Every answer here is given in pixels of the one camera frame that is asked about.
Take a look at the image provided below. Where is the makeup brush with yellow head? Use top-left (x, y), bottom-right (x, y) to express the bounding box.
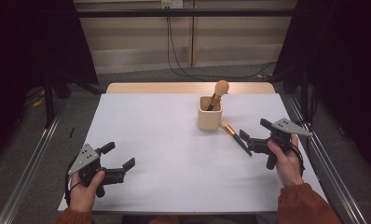
top-left (206, 79), bottom-right (230, 112)

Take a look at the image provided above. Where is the white table mat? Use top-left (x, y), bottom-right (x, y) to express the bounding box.
top-left (57, 92), bottom-right (327, 214)

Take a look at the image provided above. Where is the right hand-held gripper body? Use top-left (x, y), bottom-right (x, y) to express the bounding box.
top-left (247, 118), bottom-right (314, 171)

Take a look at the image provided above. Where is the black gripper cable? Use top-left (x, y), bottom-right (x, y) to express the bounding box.
top-left (63, 157), bottom-right (83, 207)
top-left (290, 143), bottom-right (307, 175)

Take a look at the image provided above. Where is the makeup brush with white head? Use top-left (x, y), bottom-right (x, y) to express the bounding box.
top-left (220, 119), bottom-right (253, 157)

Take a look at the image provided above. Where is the white wall socket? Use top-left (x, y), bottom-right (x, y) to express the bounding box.
top-left (160, 0), bottom-right (184, 9)

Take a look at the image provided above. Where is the cream square cup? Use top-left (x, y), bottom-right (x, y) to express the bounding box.
top-left (197, 95), bottom-right (224, 132)

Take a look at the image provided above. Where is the person's right hand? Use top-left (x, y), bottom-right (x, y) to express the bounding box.
top-left (267, 133), bottom-right (305, 188)

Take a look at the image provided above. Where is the wooden table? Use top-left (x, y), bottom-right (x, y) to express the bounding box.
top-left (105, 81), bottom-right (276, 95)

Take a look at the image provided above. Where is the metal rail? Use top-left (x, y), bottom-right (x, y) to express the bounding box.
top-left (0, 96), bottom-right (70, 224)
top-left (287, 94), bottom-right (368, 224)

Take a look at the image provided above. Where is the black stand post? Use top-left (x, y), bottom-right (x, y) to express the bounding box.
top-left (43, 69), bottom-right (56, 129)

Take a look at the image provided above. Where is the beige cabinet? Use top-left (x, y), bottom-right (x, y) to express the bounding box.
top-left (73, 0), bottom-right (298, 75)

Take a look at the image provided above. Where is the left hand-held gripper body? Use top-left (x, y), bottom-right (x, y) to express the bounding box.
top-left (67, 143), bottom-right (126, 199)

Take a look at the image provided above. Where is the black horizontal bar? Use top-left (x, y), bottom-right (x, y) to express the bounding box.
top-left (76, 8), bottom-right (296, 18)

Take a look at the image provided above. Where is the dark curtain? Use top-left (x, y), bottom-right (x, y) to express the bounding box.
top-left (0, 0), bottom-right (99, 169)
top-left (271, 0), bottom-right (371, 178)

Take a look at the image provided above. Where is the person's left hand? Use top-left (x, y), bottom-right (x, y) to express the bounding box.
top-left (69, 170), bottom-right (107, 214)

